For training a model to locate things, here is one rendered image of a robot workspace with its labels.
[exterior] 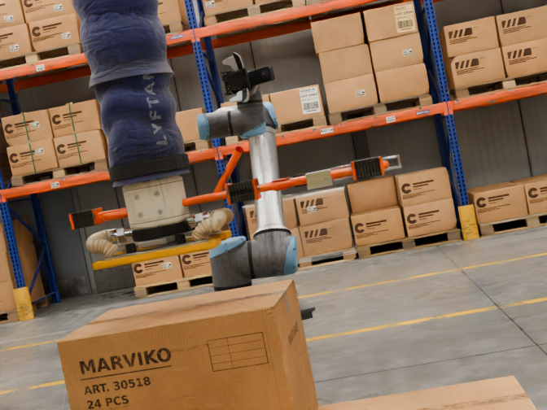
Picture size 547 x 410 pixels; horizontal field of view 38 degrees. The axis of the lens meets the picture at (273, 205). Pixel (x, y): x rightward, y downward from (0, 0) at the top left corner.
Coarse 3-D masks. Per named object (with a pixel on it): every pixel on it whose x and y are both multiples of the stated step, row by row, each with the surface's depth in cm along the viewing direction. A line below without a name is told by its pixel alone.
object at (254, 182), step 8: (232, 184) 226; (240, 184) 217; (248, 184) 217; (256, 184) 221; (232, 192) 218; (240, 192) 218; (248, 192) 218; (256, 192) 218; (232, 200) 218; (240, 200) 217
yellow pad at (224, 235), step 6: (192, 228) 233; (210, 234) 230; (216, 234) 230; (222, 234) 228; (228, 234) 232; (174, 240) 232; (186, 240) 230; (192, 240) 229; (222, 240) 228; (150, 246) 231; (156, 246) 230; (120, 252) 232
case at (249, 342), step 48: (240, 288) 243; (288, 288) 228; (96, 336) 210; (144, 336) 208; (192, 336) 206; (240, 336) 204; (288, 336) 214; (96, 384) 211; (144, 384) 209; (192, 384) 207; (240, 384) 205; (288, 384) 203
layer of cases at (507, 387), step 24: (480, 384) 234; (504, 384) 230; (336, 408) 237; (360, 408) 233; (384, 408) 229; (408, 408) 225; (432, 408) 221; (456, 408) 218; (480, 408) 214; (504, 408) 211; (528, 408) 207
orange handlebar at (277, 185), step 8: (344, 168) 216; (384, 168) 216; (304, 176) 218; (336, 176) 216; (344, 176) 216; (264, 184) 219; (272, 184) 218; (280, 184) 218; (288, 184) 218; (296, 184) 218; (224, 192) 220; (184, 200) 221; (192, 200) 221; (200, 200) 220; (208, 200) 220; (216, 200) 221; (120, 208) 252; (104, 216) 224; (112, 216) 223; (120, 216) 223
